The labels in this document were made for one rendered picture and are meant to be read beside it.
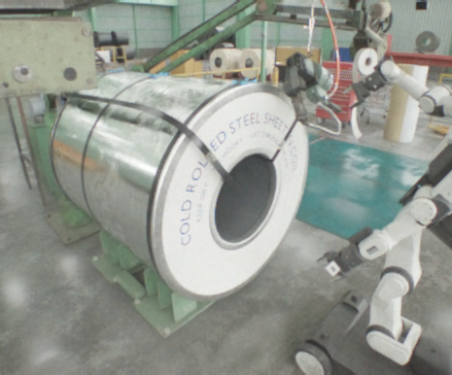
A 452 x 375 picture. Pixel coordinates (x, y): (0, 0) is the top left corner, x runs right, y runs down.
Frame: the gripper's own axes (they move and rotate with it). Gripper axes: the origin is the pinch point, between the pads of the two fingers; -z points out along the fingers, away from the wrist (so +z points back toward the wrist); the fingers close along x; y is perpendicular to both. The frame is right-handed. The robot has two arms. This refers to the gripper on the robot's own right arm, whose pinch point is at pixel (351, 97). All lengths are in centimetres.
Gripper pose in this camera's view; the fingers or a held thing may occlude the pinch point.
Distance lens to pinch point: 176.8
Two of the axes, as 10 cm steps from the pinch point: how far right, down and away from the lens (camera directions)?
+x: -1.6, -9.0, 4.2
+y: -7.5, -1.7, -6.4
